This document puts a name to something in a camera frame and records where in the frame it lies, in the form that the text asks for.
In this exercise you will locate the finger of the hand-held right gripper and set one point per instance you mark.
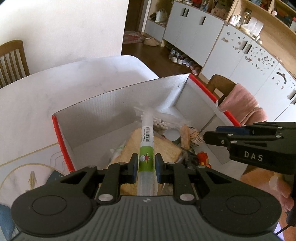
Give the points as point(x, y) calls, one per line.
point(231, 130)
point(215, 138)

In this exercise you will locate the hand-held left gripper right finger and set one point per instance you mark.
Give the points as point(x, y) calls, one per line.
point(158, 166)

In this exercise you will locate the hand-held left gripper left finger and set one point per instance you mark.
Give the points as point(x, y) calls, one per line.
point(133, 166)

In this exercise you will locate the white tube green label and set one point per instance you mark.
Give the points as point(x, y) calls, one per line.
point(146, 160)

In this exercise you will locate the yellow sponge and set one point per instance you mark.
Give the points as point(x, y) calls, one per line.
point(166, 150)

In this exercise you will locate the cartoon plush toy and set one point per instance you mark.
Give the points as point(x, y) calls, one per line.
point(195, 136)

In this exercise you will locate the clear plastic bag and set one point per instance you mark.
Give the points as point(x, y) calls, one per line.
point(118, 149)

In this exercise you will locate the orange toy figure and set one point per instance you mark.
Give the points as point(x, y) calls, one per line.
point(203, 158)

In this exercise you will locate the grey round tin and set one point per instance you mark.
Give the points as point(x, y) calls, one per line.
point(172, 134)

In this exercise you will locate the cotton swab bag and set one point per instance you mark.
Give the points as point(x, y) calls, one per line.
point(161, 122)

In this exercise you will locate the red cardboard box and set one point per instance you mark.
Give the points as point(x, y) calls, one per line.
point(104, 115)

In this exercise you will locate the person's right hand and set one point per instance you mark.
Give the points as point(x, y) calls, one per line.
point(283, 192)

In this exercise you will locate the white cabinet with stickers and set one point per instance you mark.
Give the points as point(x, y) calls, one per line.
point(254, 69)

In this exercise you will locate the row of shoes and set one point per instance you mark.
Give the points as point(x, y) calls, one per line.
point(182, 60)

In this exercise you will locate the round fish print table mat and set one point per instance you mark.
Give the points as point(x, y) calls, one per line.
point(23, 171)

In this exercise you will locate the beige slippers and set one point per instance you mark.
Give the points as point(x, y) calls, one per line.
point(151, 42)

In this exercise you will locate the patterned door rug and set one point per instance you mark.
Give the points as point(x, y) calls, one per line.
point(133, 37)

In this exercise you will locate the white tote bag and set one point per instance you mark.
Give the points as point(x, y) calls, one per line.
point(161, 15)

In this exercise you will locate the wooden slat back chair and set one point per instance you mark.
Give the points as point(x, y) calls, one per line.
point(11, 46)

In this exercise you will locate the white wooden wall cabinet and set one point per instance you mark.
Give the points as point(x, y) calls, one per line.
point(185, 30)

